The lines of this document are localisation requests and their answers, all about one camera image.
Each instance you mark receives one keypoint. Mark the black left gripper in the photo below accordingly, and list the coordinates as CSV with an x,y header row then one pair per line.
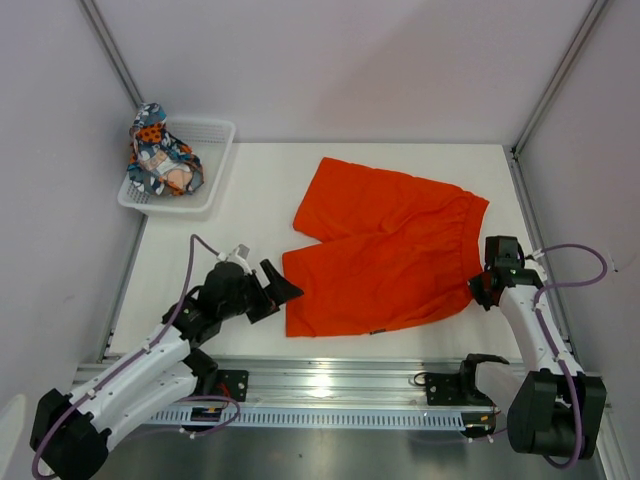
x,y
279,290

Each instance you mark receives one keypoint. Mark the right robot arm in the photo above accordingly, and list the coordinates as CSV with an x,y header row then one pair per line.
x,y
555,410

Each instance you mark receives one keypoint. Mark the white plastic basket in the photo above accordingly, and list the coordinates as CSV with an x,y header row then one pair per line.
x,y
211,140

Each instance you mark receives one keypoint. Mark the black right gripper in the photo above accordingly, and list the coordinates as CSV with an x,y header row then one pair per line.
x,y
475,285

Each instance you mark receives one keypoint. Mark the aluminium mounting rail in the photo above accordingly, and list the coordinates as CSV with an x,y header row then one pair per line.
x,y
325,383

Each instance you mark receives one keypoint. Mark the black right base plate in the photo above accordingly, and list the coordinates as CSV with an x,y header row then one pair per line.
x,y
450,389

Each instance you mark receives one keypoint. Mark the white slotted cable duct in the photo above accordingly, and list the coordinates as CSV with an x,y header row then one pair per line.
x,y
413,419

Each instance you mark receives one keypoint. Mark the orange shorts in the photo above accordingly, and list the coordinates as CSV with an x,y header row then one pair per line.
x,y
392,251

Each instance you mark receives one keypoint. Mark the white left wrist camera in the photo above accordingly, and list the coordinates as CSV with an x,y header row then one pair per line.
x,y
239,256

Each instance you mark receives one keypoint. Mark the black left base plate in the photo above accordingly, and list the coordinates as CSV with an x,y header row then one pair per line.
x,y
229,383

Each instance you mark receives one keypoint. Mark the patterned multicolour shorts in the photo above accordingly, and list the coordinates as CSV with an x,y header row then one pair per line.
x,y
160,164

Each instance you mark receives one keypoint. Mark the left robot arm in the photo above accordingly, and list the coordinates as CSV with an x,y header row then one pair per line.
x,y
73,433

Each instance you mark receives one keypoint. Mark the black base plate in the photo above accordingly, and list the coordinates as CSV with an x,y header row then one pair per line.
x,y
450,389
229,383

